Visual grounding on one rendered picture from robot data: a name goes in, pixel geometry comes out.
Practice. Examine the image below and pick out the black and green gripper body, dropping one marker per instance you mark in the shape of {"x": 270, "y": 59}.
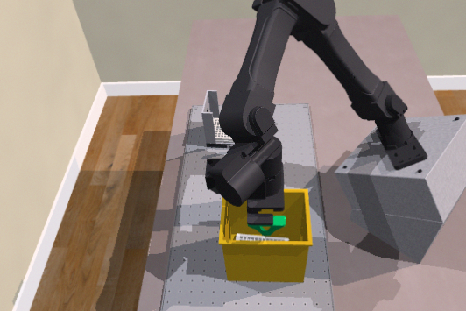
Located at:
{"x": 274, "y": 200}

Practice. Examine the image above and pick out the yellow open bin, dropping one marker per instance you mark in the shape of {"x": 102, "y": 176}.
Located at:
{"x": 267, "y": 261}

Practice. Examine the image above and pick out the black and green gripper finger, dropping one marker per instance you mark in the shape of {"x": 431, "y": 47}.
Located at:
{"x": 278, "y": 222}

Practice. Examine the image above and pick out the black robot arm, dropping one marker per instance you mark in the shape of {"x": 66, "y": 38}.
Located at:
{"x": 246, "y": 114}

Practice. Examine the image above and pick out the white well plate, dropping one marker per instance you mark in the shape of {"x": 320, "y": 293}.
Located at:
{"x": 254, "y": 237}
{"x": 220, "y": 136}

